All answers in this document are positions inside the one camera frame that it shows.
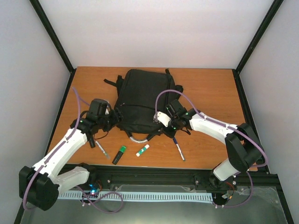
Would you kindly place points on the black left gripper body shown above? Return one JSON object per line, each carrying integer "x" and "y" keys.
{"x": 110, "y": 123}

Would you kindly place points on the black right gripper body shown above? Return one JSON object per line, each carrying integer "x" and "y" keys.
{"x": 171, "y": 133}

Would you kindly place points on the blue whiteboard marker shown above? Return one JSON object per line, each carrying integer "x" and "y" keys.
{"x": 179, "y": 149}

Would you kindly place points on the black student backpack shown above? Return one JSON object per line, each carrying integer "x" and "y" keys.
{"x": 136, "y": 102}

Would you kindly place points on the green highlighter marker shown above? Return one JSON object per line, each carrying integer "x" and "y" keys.
{"x": 119, "y": 155}

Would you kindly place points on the white glue stick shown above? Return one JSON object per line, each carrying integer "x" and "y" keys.
{"x": 142, "y": 150}

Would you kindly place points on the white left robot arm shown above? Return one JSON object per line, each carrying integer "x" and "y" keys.
{"x": 41, "y": 184}

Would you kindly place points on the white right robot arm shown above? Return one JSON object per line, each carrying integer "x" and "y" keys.
{"x": 243, "y": 147}

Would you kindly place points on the silver pen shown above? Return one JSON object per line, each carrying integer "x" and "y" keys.
{"x": 102, "y": 150}

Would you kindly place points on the pink highlighter marker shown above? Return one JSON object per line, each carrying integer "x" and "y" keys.
{"x": 92, "y": 142}

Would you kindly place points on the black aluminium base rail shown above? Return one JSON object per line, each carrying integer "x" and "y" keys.
{"x": 200, "y": 179}

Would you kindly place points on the light blue cable duct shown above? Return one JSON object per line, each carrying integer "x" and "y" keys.
{"x": 154, "y": 197}

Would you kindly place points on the right black frame post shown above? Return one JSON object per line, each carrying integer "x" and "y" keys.
{"x": 276, "y": 4}

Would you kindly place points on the black frame post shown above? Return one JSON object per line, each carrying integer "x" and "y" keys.
{"x": 51, "y": 33}
{"x": 276, "y": 4}

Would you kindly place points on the left black frame post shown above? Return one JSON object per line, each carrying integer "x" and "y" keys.
{"x": 51, "y": 33}

